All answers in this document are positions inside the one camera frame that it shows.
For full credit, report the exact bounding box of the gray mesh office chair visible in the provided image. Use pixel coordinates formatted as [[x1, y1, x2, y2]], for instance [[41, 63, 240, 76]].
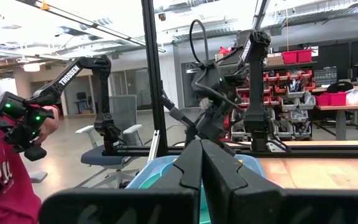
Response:
[[75, 95, 145, 189]]

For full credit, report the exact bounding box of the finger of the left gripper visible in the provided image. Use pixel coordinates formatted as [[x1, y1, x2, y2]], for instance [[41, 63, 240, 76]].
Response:
[[183, 123, 200, 149]]

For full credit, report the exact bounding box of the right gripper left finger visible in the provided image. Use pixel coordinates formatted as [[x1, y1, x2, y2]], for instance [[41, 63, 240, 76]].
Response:
[[38, 139, 203, 224]]

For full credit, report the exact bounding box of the wooden workbench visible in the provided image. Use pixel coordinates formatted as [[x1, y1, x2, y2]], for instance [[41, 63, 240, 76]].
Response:
[[314, 101, 358, 141]]

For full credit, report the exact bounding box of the silver frame bracket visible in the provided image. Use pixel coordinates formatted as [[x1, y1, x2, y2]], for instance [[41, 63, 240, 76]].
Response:
[[147, 129, 161, 163]]

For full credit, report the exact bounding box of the red storage bin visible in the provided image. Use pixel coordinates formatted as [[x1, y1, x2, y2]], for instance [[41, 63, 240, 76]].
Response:
[[314, 91, 348, 107], [281, 49, 313, 65]]

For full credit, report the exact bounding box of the blue bowl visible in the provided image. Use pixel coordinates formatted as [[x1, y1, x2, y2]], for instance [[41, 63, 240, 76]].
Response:
[[199, 182, 211, 224]]

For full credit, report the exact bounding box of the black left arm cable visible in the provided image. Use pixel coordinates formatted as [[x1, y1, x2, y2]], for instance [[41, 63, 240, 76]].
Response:
[[188, 19, 245, 114]]

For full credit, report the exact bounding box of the black rounded chair back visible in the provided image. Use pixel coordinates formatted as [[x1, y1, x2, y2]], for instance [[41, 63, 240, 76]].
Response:
[[326, 81, 355, 94]]

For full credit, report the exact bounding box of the black aluminium frame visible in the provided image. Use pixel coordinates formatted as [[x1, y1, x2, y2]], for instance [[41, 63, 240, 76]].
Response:
[[14, 0, 358, 159]]

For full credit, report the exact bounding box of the parts bin rack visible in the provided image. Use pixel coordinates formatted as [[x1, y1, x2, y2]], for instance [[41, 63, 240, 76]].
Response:
[[228, 46, 319, 141]]

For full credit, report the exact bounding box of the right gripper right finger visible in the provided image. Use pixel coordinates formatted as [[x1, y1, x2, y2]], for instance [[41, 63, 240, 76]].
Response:
[[201, 139, 358, 224]]

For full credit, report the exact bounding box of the blue plastic tray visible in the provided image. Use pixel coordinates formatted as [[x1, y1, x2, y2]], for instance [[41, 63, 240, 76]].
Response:
[[125, 154, 267, 190]]

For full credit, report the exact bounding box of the teal plate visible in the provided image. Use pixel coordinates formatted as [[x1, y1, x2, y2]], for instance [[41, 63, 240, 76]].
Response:
[[138, 161, 175, 190]]

